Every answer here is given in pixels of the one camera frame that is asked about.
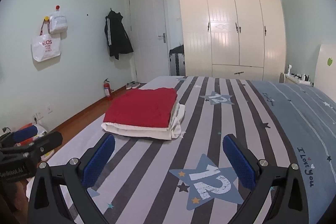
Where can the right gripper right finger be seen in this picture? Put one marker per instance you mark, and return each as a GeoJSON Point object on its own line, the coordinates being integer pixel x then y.
{"type": "Point", "coordinates": [290, 202]}

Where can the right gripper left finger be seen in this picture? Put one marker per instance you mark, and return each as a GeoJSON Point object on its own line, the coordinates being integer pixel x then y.
{"type": "Point", "coordinates": [47, 203]}

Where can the red garment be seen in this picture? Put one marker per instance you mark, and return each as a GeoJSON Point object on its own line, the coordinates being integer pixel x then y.
{"type": "Point", "coordinates": [146, 108]}

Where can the striped grey blue bedsheet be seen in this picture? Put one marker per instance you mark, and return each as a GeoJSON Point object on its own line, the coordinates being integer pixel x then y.
{"type": "Point", "coordinates": [190, 179]}

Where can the red fire extinguisher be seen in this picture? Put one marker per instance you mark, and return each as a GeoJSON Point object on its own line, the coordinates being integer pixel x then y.
{"type": "Point", "coordinates": [107, 89]}

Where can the white EOS tote bag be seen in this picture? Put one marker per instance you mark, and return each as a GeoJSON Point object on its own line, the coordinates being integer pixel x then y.
{"type": "Point", "coordinates": [46, 46]}

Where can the white bedside table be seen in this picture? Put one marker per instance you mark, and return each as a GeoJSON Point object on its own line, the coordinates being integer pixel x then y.
{"type": "Point", "coordinates": [291, 79]}

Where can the white headboard green apples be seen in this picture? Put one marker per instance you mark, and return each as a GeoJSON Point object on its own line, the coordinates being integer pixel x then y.
{"type": "Point", "coordinates": [325, 73]}

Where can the grey shoes on floor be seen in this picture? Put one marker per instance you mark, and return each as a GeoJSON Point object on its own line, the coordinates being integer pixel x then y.
{"type": "Point", "coordinates": [132, 85]}

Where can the folded white cream garment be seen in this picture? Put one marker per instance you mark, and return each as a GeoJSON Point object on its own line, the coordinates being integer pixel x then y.
{"type": "Point", "coordinates": [172, 131]}

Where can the small white desk fan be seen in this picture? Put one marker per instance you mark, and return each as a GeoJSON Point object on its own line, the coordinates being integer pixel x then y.
{"type": "Point", "coordinates": [288, 73]}

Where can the white plastic bag on hook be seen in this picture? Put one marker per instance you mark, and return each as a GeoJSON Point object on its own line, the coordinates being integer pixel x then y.
{"type": "Point", "coordinates": [58, 22]}

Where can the black white folded rack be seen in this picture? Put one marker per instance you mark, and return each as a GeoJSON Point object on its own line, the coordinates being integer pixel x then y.
{"type": "Point", "coordinates": [177, 61]}

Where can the cream four-door wardrobe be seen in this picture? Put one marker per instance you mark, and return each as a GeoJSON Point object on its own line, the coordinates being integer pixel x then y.
{"type": "Point", "coordinates": [234, 39]}

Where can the white room door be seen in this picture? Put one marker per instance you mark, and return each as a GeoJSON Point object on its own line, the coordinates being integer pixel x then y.
{"type": "Point", "coordinates": [149, 39]}

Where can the black jacket on wall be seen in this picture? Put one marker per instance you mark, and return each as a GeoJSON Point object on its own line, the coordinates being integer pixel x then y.
{"type": "Point", "coordinates": [118, 41]}

